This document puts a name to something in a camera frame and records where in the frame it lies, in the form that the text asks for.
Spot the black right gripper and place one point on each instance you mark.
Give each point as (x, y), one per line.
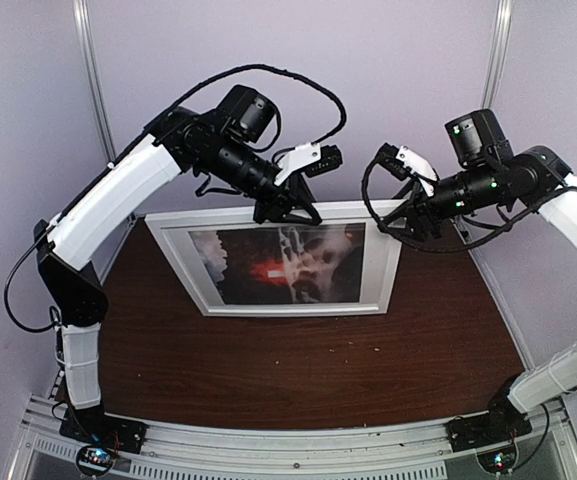
(417, 219)

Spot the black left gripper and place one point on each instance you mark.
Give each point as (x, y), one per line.
(280, 202)

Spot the clear acrylic sheet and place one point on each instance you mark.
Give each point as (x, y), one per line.
(318, 270)

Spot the white picture frame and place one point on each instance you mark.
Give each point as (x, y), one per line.
(168, 240)

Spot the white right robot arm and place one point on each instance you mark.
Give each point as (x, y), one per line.
(522, 209)

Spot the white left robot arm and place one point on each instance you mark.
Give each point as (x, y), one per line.
(216, 143)

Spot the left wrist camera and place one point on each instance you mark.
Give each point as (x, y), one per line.
(245, 115)

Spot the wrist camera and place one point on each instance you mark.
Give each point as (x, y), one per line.
(245, 115)
(477, 140)

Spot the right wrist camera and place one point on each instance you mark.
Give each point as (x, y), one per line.
(477, 140)

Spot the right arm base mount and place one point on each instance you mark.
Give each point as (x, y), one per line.
(493, 434)

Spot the right aluminium corner post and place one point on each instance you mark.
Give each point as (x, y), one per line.
(498, 52)

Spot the aluminium corner post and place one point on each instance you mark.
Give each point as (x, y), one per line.
(86, 43)
(498, 52)

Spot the aluminium front rail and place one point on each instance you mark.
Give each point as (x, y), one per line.
(421, 450)

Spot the left aluminium corner post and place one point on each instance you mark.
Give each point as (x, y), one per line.
(86, 43)

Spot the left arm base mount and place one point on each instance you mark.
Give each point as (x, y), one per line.
(104, 438)

